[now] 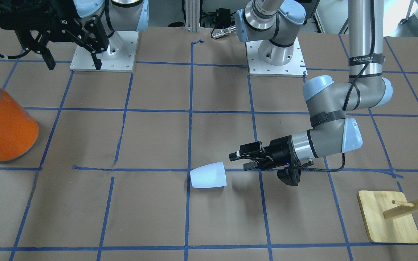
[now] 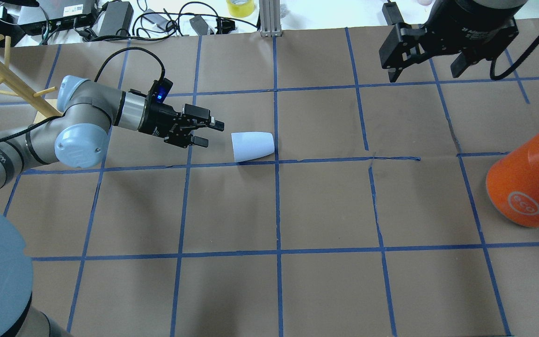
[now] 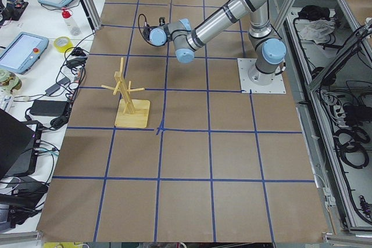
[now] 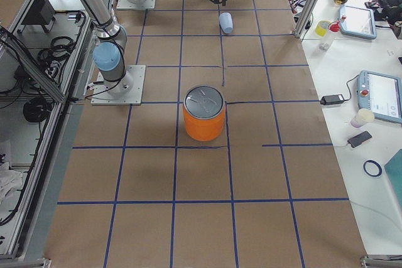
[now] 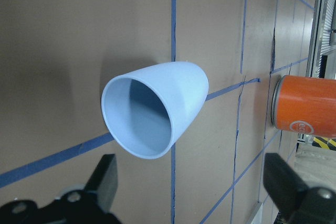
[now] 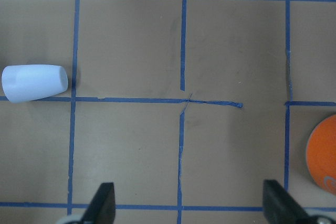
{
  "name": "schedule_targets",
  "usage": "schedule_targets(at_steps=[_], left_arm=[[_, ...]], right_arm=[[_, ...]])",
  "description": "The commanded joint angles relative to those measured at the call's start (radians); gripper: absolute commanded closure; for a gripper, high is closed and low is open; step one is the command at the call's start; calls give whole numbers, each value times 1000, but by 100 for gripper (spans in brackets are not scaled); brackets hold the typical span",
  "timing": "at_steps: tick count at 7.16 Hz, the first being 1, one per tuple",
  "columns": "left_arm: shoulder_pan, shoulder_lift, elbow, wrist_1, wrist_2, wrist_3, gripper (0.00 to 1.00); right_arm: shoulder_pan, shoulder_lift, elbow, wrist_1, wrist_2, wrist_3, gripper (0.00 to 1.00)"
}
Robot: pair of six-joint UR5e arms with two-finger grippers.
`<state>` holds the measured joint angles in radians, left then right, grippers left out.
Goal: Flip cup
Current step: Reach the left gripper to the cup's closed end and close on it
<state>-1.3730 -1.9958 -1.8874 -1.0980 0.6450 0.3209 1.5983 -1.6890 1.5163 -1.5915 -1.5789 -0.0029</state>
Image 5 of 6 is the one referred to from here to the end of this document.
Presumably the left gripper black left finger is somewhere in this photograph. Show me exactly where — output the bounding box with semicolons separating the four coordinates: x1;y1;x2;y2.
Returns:
84;154;118;212

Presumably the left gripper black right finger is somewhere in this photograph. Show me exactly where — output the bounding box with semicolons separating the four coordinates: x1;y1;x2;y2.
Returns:
263;153;309;215

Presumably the orange can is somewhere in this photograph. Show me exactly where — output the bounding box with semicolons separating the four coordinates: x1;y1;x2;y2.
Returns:
271;75;335;138

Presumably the aluminium frame rail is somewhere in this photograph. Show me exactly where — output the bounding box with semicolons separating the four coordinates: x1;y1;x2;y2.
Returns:
306;0;335;79

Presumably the light blue plastic cup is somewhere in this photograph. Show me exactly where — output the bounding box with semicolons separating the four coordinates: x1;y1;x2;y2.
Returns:
101;61;209;159

